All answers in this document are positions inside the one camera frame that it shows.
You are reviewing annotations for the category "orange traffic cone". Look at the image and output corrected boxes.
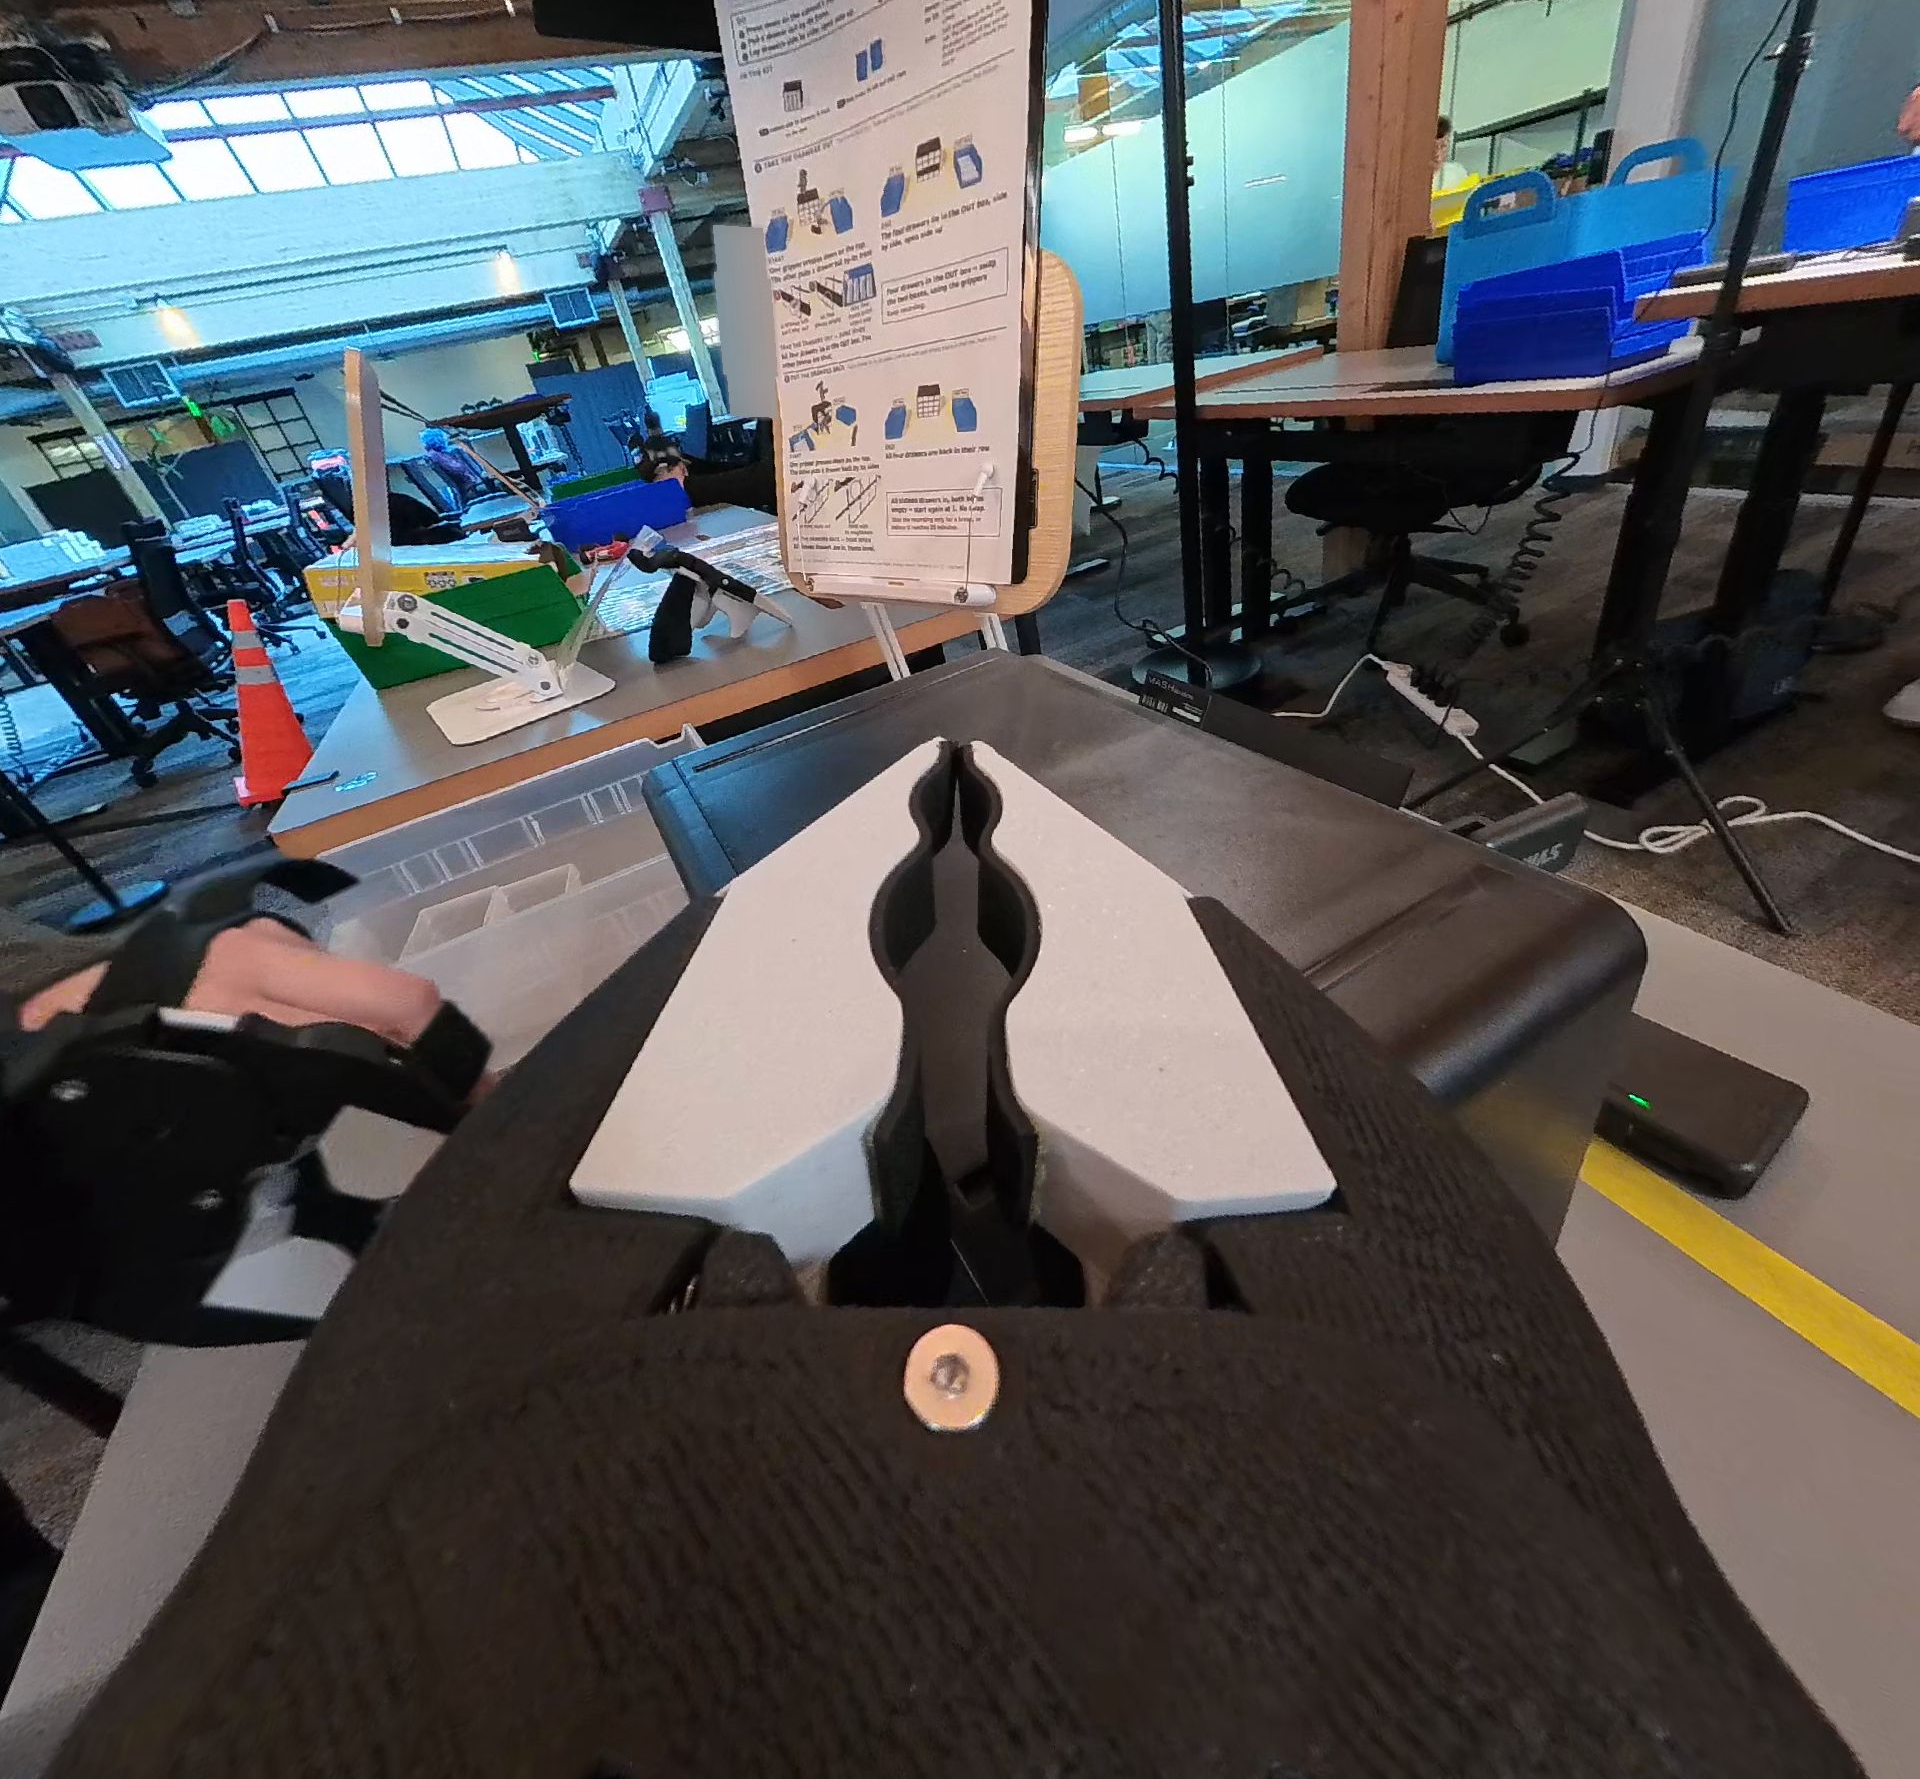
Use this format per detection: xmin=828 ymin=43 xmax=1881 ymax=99
xmin=222 ymin=599 xmax=318 ymax=809

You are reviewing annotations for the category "black tripod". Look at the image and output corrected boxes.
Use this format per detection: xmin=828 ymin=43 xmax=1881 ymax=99
xmin=1402 ymin=0 xmax=1920 ymax=938

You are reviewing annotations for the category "blue bin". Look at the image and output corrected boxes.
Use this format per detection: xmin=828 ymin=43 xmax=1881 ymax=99
xmin=1784 ymin=152 xmax=1920 ymax=253
xmin=541 ymin=473 xmax=693 ymax=554

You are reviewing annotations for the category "ceiling projector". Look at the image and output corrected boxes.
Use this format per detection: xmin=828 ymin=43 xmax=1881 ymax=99
xmin=0 ymin=38 xmax=175 ymax=169

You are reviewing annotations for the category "wooden pillar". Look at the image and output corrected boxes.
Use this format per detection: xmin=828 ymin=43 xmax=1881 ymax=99
xmin=1336 ymin=0 xmax=1468 ymax=352

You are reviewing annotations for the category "white cable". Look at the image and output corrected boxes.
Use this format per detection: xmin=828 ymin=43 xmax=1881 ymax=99
xmin=1583 ymin=791 xmax=1920 ymax=869

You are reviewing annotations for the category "wooden-edged desk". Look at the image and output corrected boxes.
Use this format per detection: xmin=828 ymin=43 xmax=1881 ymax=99
xmin=1081 ymin=335 xmax=1712 ymax=656
xmin=1631 ymin=245 xmax=1920 ymax=761

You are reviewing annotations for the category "black office chair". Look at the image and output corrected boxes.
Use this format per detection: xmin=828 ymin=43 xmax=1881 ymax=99
xmin=1285 ymin=411 xmax=1580 ymax=652
xmin=51 ymin=519 xmax=247 ymax=791

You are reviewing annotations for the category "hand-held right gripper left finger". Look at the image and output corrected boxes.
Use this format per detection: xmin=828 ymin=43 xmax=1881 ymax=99
xmin=571 ymin=740 xmax=980 ymax=1264

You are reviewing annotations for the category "black drawer cabinet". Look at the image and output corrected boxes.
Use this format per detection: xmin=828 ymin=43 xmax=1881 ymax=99
xmin=645 ymin=654 xmax=1652 ymax=1248

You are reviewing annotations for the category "yellow tape strip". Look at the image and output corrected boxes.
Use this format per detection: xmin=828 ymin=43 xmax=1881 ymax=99
xmin=1580 ymin=1142 xmax=1920 ymax=1425

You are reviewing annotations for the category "person's left hand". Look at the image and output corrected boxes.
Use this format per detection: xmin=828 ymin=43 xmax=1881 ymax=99
xmin=15 ymin=916 xmax=448 ymax=1048

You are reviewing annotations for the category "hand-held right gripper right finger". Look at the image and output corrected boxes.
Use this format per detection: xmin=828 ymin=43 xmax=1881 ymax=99
xmin=963 ymin=740 xmax=1338 ymax=1264

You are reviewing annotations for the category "green box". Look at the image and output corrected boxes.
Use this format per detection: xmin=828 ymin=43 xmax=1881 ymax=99
xmin=360 ymin=563 xmax=590 ymax=691

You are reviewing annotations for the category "black pole with base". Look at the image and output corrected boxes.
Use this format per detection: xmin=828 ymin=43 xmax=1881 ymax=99
xmin=1132 ymin=0 xmax=1264 ymax=697

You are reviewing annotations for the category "black coiled cable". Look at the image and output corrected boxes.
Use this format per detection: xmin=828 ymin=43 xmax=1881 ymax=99
xmin=1460 ymin=454 xmax=1580 ymax=659

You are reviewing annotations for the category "clear small drawer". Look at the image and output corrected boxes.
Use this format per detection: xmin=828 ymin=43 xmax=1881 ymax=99
xmin=402 ymin=864 xmax=587 ymax=958

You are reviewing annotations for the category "clear plastic bin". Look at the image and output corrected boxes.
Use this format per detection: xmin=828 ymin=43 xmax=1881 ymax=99
xmin=319 ymin=725 xmax=709 ymax=1067

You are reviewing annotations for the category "white instruction sheet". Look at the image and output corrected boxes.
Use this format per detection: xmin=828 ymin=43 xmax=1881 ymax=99
xmin=709 ymin=0 xmax=1051 ymax=610

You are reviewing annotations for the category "wooden sheet stand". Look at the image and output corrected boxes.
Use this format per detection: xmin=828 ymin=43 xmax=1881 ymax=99
xmin=802 ymin=245 xmax=1087 ymax=683

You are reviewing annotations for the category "stack of blue bins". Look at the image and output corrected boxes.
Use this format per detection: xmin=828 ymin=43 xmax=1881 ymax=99
xmin=1434 ymin=134 xmax=1729 ymax=388

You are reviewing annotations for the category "yellow box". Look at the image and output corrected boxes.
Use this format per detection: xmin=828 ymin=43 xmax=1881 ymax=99
xmin=304 ymin=544 xmax=550 ymax=618

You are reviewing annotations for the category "white hinged board stand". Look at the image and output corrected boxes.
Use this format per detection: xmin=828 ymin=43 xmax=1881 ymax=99
xmin=336 ymin=347 xmax=620 ymax=747

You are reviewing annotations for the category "black phone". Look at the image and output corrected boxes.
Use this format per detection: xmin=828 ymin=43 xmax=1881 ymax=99
xmin=1594 ymin=1015 xmax=1811 ymax=1198

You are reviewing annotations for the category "white power strip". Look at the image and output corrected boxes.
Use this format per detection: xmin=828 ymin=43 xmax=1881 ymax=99
xmin=1378 ymin=657 xmax=1481 ymax=740

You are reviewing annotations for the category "grey neighbouring table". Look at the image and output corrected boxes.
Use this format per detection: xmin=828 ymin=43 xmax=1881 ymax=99
xmin=267 ymin=504 xmax=1001 ymax=860

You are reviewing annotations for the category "spare hand-held gripper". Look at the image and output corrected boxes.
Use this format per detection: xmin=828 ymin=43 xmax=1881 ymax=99
xmin=625 ymin=526 xmax=796 ymax=667

